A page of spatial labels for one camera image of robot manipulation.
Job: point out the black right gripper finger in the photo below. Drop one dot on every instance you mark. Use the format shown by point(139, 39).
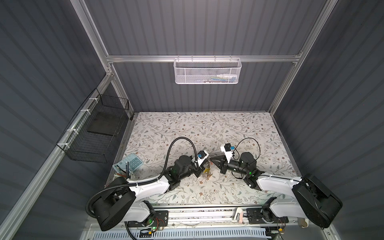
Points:
point(218, 155)
point(221, 164)

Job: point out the black wire basket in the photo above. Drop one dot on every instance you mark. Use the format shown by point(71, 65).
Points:
point(97, 133)

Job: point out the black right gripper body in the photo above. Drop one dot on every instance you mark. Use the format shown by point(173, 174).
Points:
point(234, 166)

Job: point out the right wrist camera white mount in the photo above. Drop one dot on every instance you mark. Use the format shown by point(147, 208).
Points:
point(228, 151)

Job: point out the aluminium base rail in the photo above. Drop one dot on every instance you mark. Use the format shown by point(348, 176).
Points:
point(192, 217)

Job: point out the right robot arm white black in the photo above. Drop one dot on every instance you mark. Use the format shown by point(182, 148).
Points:
point(306, 197)

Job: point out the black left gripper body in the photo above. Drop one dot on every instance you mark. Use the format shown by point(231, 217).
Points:
point(192, 169)

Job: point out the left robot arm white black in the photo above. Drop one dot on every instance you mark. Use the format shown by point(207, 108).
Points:
point(125, 202)

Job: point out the white wire basket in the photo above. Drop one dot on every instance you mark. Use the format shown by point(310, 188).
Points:
point(211, 71)

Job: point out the large keyring with keys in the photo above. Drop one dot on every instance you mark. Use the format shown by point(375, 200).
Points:
point(207, 172)

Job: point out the cup with pens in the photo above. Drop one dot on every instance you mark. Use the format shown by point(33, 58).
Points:
point(121, 171)

